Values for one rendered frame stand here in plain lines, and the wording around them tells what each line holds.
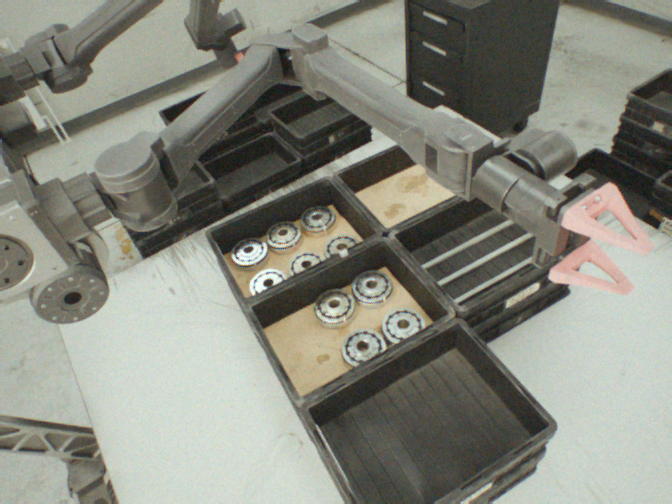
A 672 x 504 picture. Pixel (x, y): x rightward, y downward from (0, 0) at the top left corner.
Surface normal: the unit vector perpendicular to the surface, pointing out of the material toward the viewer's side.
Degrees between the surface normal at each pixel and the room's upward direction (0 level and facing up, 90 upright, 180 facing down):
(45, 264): 90
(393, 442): 0
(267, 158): 0
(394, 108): 3
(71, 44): 64
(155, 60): 90
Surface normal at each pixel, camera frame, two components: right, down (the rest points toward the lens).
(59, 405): -0.12, -0.67
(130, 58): 0.55, 0.57
